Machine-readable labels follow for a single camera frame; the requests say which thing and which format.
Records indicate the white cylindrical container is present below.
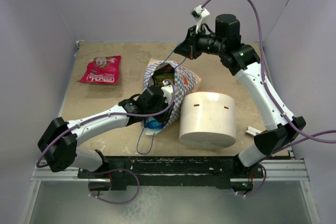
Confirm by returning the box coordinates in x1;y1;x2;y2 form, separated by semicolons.
179;91;236;150

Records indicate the green spring tea candy packet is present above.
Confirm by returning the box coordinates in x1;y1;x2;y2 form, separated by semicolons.
152;67;175;87

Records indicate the small white metal clip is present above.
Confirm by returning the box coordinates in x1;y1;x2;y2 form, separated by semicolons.
245;126;261;137

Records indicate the pink snack packet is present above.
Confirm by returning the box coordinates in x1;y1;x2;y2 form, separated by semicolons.
78;56;121;84

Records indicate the aluminium rail frame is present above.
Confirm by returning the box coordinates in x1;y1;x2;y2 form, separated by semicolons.
26;54;320;223

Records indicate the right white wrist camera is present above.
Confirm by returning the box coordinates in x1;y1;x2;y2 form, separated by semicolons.
191;5;210;33

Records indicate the blue fruit snack packet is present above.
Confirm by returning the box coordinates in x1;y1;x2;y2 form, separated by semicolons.
144;117;166;130

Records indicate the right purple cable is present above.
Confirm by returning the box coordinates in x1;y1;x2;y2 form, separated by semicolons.
202;0;336;198

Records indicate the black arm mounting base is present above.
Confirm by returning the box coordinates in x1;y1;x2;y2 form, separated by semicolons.
78;156;264;192

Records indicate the blue checkered paper bag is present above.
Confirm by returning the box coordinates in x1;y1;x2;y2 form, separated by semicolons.
140;57;202;142

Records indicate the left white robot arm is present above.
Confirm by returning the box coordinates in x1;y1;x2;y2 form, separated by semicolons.
37;84;175;178

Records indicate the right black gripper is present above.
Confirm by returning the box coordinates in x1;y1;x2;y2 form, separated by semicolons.
175;24;226;60

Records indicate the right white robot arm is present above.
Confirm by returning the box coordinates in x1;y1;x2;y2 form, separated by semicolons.
174;12;306;177

